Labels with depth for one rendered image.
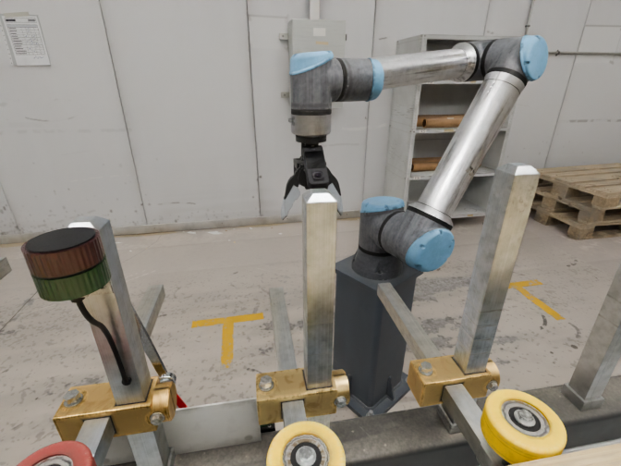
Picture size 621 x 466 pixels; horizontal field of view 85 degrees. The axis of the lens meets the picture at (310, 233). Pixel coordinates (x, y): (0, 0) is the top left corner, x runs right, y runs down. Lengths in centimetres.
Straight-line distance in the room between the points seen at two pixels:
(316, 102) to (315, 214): 42
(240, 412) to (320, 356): 18
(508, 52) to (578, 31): 311
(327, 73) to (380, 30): 250
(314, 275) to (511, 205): 26
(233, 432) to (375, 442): 24
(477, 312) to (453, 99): 311
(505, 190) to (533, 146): 376
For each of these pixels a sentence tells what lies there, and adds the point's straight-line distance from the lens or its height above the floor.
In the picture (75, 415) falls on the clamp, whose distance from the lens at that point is 57.
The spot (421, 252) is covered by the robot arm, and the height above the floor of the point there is 80.
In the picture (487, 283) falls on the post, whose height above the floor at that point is 100.
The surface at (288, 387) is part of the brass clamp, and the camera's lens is 54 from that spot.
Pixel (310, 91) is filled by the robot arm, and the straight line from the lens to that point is 76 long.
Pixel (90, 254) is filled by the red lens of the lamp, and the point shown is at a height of 111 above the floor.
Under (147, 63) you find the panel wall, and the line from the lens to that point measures 308.
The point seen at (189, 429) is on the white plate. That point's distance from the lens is 64.
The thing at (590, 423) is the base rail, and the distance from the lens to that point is 86.
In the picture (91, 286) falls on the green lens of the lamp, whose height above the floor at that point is 108.
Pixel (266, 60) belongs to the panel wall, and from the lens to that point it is 303.
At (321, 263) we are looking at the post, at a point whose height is 105.
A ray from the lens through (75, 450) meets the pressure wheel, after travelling 48.
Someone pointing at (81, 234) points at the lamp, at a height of 112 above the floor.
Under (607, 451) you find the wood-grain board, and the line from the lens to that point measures 52.
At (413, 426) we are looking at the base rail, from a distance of 71.
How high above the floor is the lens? 125
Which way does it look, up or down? 24 degrees down
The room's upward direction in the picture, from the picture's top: straight up
